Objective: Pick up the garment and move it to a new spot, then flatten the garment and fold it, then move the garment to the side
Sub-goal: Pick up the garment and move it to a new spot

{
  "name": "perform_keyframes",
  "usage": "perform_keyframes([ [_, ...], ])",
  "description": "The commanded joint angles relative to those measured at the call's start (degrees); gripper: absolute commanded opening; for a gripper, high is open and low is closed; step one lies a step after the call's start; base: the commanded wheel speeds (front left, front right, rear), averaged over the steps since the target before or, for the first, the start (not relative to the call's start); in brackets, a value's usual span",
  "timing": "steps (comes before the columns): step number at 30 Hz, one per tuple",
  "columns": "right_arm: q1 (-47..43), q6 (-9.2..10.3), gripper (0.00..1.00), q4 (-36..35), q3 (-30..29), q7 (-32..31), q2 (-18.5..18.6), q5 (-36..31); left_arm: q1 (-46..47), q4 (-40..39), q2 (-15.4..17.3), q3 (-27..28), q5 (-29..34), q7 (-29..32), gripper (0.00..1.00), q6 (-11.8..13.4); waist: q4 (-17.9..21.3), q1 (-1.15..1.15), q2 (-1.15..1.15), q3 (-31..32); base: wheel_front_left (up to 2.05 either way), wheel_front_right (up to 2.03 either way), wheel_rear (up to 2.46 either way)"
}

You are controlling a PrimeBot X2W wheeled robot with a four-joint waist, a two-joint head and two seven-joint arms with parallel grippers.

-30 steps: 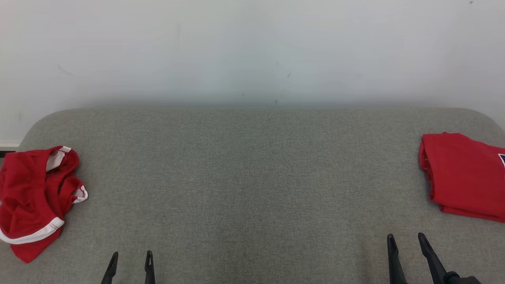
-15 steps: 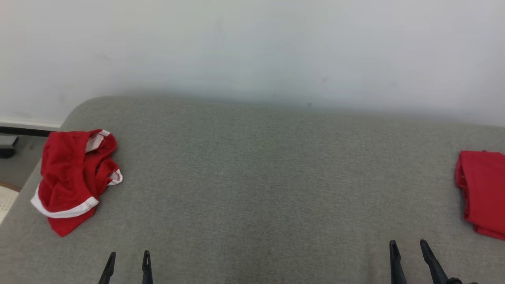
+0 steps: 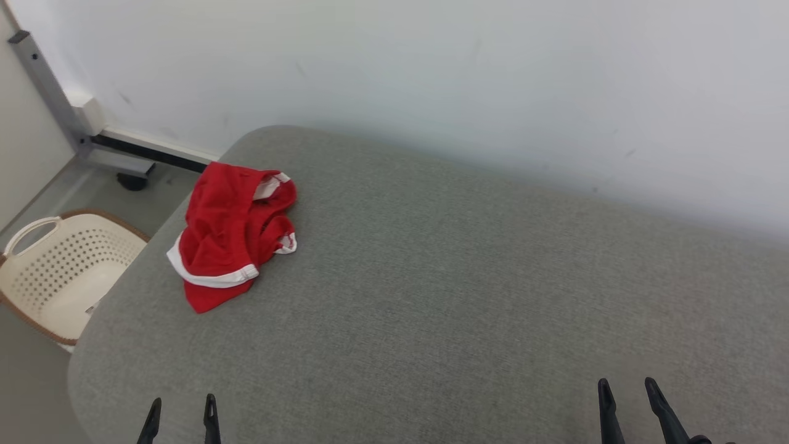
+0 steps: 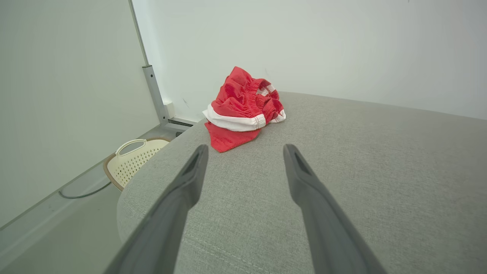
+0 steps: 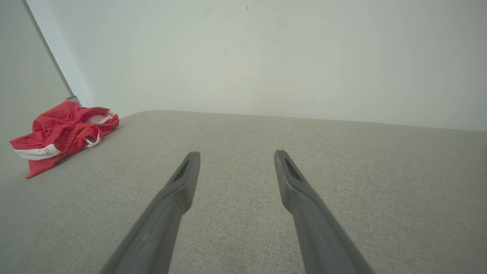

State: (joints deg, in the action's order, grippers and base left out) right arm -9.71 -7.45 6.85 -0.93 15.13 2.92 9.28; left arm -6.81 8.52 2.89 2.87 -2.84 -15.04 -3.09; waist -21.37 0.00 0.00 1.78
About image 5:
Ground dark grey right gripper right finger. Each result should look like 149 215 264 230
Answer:
274 150 375 274

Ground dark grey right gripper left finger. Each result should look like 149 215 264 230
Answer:
100 151 201 274

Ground red shorts with white band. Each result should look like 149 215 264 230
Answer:
10 100 120 179

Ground grey fabric sofa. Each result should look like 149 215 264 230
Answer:
0 110 487 274

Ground grey metal wall trim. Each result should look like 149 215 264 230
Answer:
22 0 82 107

